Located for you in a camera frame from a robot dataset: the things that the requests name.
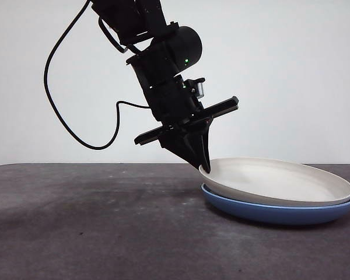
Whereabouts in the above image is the white round plate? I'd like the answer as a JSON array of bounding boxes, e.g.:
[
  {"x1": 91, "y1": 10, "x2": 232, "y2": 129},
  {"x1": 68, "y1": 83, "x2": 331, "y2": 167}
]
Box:
[{"x1": 198, "y1": 157, "x2": 350, "y2": 207}]

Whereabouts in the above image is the blue round plate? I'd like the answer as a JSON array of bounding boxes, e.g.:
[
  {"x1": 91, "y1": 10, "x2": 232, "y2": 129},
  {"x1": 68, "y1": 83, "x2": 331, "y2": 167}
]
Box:
[{"x1": 201, "y1": 183, "x2": 350, "y2": 226}]

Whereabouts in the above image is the pale grey left wrist camera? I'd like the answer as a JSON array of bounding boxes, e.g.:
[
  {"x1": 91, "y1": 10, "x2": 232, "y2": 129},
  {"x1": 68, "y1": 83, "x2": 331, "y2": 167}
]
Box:
[{"x1": 186, "y1": 77, "x2": 207, "y2": 99}]

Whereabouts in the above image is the short black cable loop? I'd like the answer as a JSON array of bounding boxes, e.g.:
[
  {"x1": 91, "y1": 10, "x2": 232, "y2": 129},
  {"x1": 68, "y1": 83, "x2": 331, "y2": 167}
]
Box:
[{"x1": 98, "y1": 17, "x2": 128, "y2": 54}]

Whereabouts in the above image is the long black left arm cable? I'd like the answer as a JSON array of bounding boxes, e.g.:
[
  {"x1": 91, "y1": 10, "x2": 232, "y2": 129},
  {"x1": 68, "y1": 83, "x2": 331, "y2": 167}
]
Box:
[{"x1": 43, "y1": 0, "x2": 152, "y2": 150}]

